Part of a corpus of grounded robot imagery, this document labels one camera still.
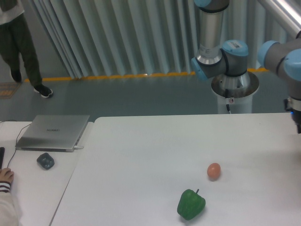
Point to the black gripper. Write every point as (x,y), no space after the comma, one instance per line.
(296,117)

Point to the white sleeved forearm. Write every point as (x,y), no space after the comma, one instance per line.
(8,215)

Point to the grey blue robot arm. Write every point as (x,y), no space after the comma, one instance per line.
(226,63)

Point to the green bell pepper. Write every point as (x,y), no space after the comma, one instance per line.
(190,204)

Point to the person's hand on table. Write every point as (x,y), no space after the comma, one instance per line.
(6,175)

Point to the brown egg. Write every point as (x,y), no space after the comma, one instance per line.
(214,170)

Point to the white pleated curtain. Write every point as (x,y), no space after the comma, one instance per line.
(121,37)

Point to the white usb plug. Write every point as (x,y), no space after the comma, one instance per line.
(78,147)

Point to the silver laptop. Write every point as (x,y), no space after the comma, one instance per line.
(56,133)

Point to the person in green trousers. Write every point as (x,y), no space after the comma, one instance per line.
(16,41)

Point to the black phone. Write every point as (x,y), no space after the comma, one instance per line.
(2,152)

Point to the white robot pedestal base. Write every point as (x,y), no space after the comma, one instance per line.
(235,94)

